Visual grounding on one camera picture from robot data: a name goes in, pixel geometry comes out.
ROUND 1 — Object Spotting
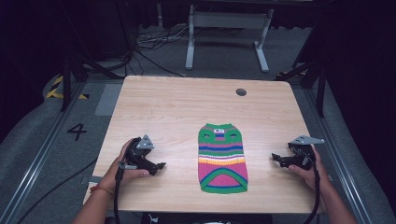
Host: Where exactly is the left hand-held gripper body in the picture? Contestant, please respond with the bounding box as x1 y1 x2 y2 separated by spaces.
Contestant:
124 133 158 172

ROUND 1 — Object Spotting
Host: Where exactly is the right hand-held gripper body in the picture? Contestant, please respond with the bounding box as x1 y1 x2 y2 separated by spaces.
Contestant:
287 134 326 171

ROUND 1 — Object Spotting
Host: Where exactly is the person's right hand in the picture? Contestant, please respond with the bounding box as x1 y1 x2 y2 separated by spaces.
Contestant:
288 146 330 191

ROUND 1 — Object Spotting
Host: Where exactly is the person's left hand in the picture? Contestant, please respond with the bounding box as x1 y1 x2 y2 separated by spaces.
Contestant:
98 138 151 191

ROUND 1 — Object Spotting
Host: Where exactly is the striped knitted pet sweater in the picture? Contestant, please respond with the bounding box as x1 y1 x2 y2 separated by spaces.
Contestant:
197 122 249 195

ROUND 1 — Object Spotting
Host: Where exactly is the black tripod stand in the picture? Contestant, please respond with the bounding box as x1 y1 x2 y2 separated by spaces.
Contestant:
274 12 329 119
59 3 126 113

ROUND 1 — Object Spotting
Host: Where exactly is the yellow black hazard tape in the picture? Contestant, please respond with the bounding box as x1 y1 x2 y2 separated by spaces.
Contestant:
45 75 91 101

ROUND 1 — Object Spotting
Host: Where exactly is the grey metal floor rail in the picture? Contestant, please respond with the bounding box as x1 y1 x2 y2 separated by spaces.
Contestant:
303 88 375 224
0 81 89 224

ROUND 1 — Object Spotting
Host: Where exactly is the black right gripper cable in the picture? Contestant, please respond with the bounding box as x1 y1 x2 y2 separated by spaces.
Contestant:
300 150 322 224

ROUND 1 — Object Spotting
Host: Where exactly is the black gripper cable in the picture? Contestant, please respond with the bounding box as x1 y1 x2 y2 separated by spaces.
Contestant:
300 150 322 224
112 161 138 224

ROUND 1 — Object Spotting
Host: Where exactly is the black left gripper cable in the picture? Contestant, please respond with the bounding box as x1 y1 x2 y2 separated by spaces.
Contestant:
112 161 138 224

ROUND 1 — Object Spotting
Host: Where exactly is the red string bracelet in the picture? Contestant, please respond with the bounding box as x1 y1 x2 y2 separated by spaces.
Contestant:
90 184 114 197

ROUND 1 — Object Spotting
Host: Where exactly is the black floor cable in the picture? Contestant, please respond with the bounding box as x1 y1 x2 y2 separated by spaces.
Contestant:
14 158 99 224

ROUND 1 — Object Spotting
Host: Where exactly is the bundle of floor cables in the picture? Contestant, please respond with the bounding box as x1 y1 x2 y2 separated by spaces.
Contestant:
134 23 191 52

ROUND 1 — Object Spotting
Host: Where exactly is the grey metal desk frame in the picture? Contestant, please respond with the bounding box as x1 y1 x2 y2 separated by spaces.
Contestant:
185 4 276 75

